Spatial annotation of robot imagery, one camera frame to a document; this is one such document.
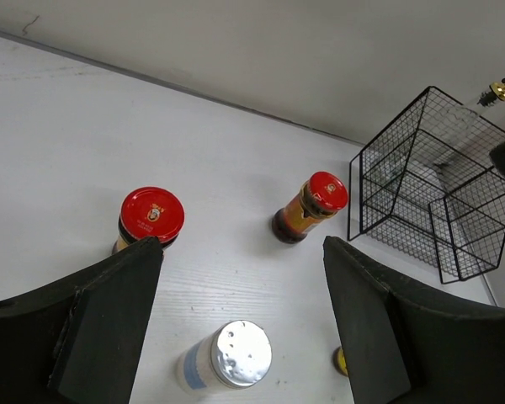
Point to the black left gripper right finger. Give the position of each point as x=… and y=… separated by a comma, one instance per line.
x=407, y=342

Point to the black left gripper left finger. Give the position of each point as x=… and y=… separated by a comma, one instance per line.
x=79, y=339

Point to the white shaker silver lid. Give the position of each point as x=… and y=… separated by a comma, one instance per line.
x=235, y=357

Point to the clear glass oil bottle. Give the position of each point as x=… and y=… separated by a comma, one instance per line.
x=452, y=125

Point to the small yellow bottle left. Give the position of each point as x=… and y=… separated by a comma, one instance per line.
x=339, y=361

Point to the short red-lid sauce jar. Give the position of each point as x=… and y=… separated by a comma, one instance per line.
x=149, y=212

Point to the tall red-lid sauce jar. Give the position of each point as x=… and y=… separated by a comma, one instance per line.
x=320, y=198

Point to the black wire rack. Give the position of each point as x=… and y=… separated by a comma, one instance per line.
x=451, y=218

